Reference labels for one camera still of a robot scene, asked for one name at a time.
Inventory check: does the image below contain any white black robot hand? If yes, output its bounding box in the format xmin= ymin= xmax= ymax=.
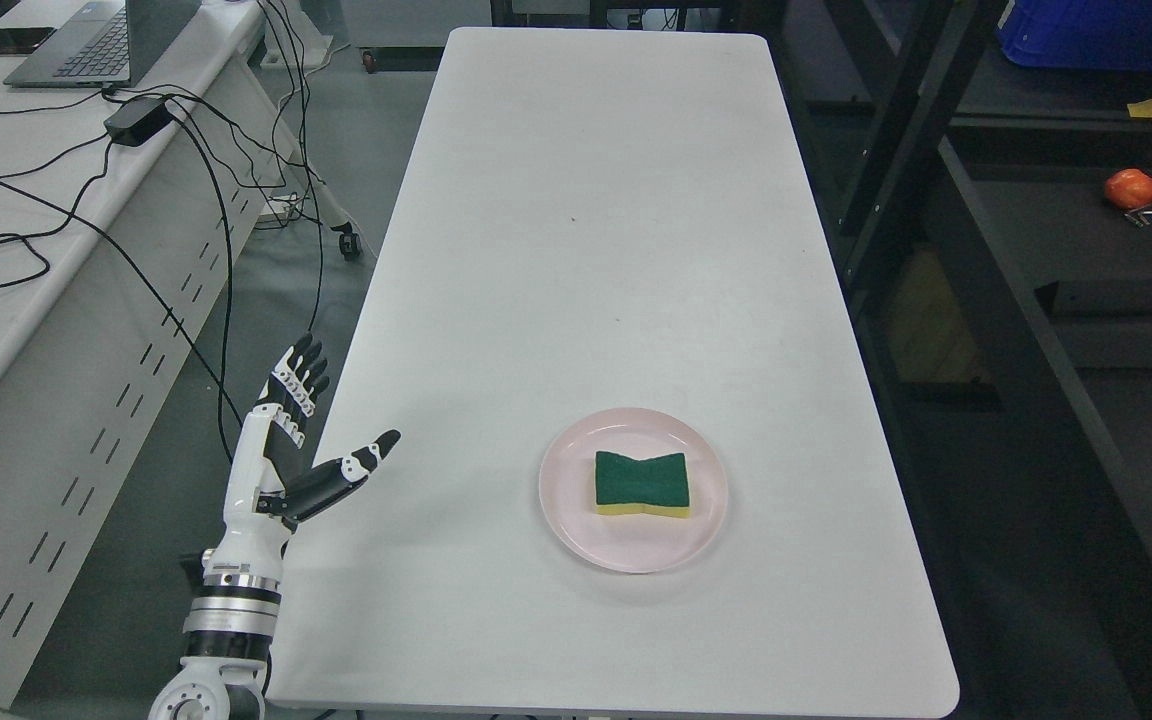
xmin=200 ymin=333 xmax=401 ymax=589

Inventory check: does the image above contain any green yellow sponge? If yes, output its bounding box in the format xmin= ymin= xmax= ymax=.
xmin=594 ymin=450 xmax=691 ymax=518

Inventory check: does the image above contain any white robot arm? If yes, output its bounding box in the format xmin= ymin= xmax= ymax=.
xmin=147 ymin=553 xmax=282 ymax=719

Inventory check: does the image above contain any orange toy on shelf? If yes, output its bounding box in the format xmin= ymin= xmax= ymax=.
xmin=1102 ymin=168 xmax=1152 ymax=211

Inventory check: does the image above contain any white side desk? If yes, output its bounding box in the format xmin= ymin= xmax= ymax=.
xmin=0 ymin=1 xmax=297 ymax=708

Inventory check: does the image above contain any pink round plate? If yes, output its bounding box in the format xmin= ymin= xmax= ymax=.
xmin=539 ymin=407 xmax=730 ymax=574

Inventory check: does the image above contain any black power adapter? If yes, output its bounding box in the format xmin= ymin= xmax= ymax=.
xmin=104 ymin=96 xmax=173 ymax=147

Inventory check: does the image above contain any white table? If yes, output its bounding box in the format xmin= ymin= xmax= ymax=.
xmin=270 ymin=28 xmax=960 ymax=717

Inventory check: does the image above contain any grey laptop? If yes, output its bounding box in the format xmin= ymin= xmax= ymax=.
xmin=3 ymin=1 xmax=200 ymax=88

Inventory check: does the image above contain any black metal rack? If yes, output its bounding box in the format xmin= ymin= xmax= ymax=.
xmin=730 ymin=1 xmax=1152 ymax=719

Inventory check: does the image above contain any blue plastic bin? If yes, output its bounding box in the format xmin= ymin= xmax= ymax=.
xmin=996 ymin=1 xmax=1152 ymax=71

